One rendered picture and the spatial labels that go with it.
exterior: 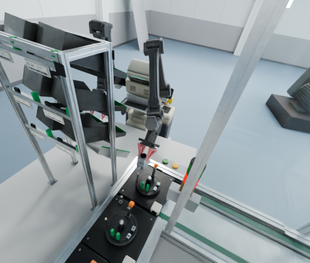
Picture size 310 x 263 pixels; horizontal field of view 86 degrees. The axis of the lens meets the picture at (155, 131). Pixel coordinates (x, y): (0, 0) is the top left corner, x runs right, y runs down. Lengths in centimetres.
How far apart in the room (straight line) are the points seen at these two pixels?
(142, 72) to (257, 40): 106
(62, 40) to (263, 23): 45
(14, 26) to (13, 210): 85
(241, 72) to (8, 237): 111
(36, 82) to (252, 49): 66
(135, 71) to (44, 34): 82
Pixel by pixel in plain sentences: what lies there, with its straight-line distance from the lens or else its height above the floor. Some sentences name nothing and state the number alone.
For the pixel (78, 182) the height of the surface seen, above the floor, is 86.
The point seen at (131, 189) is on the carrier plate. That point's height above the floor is 97.
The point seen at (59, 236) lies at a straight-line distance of 103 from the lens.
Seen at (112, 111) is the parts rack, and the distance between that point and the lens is 69.
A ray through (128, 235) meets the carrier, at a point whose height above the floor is 101.
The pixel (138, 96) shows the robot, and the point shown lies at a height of 109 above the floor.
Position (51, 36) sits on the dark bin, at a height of 167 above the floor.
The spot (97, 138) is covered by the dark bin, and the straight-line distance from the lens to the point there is 76.
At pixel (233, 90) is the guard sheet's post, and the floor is 167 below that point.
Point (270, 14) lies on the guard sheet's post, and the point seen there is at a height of 179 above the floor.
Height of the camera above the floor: 180
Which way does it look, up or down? 40 degrees down
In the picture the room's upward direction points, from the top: 9 degrees clockwise
